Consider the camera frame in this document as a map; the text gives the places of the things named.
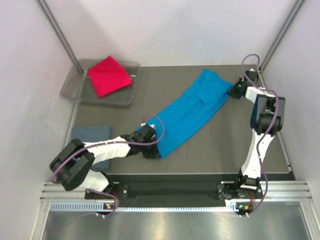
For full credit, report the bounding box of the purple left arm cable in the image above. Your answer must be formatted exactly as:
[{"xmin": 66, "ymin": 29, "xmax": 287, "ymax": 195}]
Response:
[{"xmin": 50, "ymin": 114, "xmax": 166, "ymax": 218}]

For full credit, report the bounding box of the folded red t-shirt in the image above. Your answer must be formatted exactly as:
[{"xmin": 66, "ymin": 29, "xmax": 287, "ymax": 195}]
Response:
[{"xmin": 87, "ymin": 56, "xmax": 132, "ymax": 98}]

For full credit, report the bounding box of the slotted cable duct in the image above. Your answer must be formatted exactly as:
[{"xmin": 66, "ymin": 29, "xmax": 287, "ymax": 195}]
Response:
[{"xmin": 50, "ymin": 201, "xmax": 252, "ymax": 213}]

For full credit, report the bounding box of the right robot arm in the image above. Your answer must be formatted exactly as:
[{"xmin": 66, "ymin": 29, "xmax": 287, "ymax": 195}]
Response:
[{"xmin": 228, "ymin": 69, "xmax": 286, "ymax": 198}]

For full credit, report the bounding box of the corner aluminium post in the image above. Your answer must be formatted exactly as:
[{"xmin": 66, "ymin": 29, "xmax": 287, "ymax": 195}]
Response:
[
  {"xmin": 260, "ymin": 0, "xmax": 306, "ymax": 71},
  {"xmin": 36, "ymin": 0, "xmax": 84, "ymax": 75}
]

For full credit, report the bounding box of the right corner aluminium post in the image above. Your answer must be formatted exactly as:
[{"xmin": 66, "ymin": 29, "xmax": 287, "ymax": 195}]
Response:
[{"xmin": 260, "ymin": 0, "xmax": 306, "ymax": 71}]

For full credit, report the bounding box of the aluminium rail frame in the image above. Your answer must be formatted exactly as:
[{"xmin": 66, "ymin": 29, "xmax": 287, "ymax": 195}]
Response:
[{"xmin": 40, "ymin": 181, "xmax": 313, "ymax": 208}]

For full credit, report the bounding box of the clear grey plastic bin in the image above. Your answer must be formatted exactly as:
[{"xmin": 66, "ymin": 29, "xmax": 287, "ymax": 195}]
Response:
[{"xmin": 60, "ymin": 56, "xmax": 141, "ymax": 108}]

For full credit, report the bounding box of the left corner aluminium post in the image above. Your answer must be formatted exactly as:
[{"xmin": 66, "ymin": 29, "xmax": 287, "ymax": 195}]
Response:
[{"xmin": 36, "ymin": 0, "xmax": 84, "ymax": 75}]

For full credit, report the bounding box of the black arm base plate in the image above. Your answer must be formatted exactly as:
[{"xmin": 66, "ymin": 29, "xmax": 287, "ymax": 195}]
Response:
[{"xmin": 85, "ymin": 182, "xmax": 263, "ymax": 201}]

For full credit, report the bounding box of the bright blue t-shirt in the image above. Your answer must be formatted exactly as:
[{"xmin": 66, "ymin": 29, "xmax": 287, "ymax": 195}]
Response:
[{"xmin": 147, "ymin": 69, "xmax": 233, "ymax": 159}]

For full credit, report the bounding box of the folded dark blue t-shirt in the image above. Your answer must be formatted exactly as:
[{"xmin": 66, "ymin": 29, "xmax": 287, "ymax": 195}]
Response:
[{"xmin": 70, "ymin": 125, "xmax": 112, "ymax": 172}]

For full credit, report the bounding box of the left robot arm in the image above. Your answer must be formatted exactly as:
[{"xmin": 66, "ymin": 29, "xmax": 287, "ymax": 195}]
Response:
[{"xmin": 49, "ymin": 123, "xmax": 160, "ymax": 200}]

